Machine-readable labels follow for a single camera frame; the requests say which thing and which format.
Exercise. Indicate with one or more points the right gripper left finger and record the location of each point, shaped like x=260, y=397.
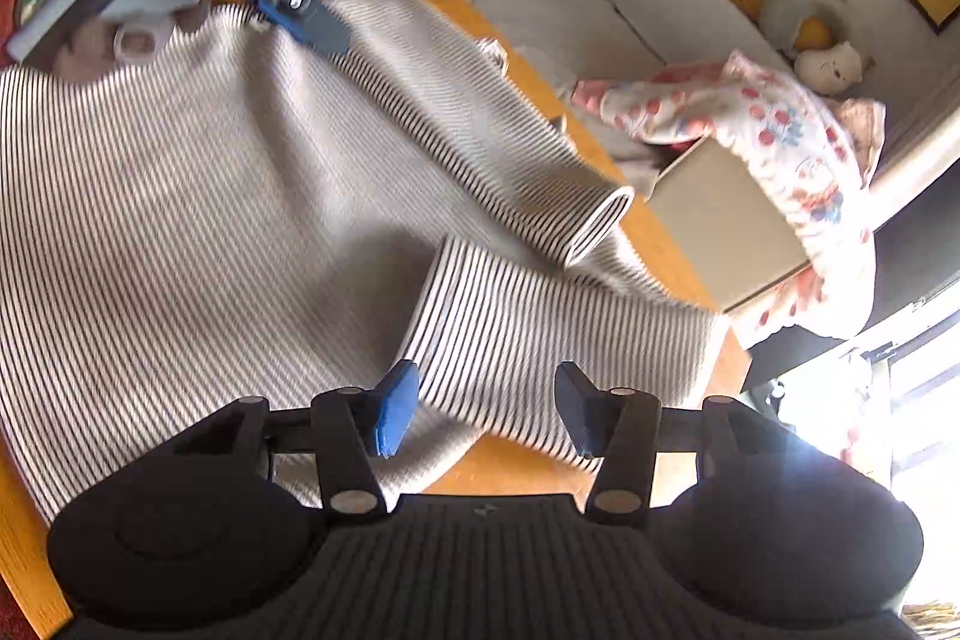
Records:
x=350, y=427

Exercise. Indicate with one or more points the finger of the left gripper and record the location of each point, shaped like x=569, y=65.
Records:
x=309, y=22

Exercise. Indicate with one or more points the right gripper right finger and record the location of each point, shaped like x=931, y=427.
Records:
x=621, y=427

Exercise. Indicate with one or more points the beige striped sweater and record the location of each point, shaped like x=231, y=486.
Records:
x=246, y=218

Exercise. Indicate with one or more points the left hand in brown glove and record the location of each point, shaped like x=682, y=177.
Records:
x=93, y=37

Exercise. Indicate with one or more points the beige cardboard box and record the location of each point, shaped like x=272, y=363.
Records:
x=732, y=235

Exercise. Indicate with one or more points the floral pink blanket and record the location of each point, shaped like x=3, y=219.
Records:
x=813, y=157

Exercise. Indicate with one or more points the white plush toy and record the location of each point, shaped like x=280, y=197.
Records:
x=831, y=71

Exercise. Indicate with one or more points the grey neck pillow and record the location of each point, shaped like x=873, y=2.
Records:
x=780, y=21

